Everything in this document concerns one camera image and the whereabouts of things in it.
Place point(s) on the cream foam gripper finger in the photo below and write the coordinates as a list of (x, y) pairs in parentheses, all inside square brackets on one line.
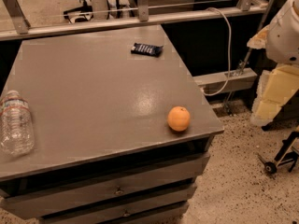
[(275, 89), (258, 41)]

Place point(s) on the clear plastic water bottle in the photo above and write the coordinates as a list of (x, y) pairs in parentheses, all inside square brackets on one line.
[(16, 126)]

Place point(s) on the black wheeled cart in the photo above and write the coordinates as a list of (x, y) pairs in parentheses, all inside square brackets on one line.
[(287, 154)]

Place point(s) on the orange fruit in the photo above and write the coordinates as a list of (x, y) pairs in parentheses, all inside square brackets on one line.
[(178, 118)]

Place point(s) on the grey drawer cabinet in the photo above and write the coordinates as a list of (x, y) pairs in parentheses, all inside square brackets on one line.
[(105, 153)]

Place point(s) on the metal railing frame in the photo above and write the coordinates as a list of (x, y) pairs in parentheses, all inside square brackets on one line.
[(22, 18)]

